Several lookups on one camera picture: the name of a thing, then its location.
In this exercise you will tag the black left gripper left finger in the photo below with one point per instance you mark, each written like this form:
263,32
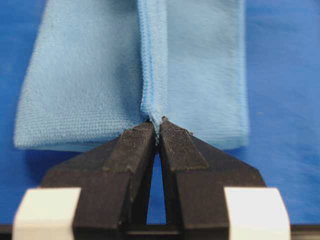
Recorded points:
115,181

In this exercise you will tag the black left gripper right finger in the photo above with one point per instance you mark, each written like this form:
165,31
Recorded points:
194,175

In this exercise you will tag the light blue towel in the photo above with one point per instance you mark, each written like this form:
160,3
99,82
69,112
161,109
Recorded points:
100,67

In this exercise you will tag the dark blue table cloth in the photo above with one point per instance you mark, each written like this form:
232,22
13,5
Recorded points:
283,85

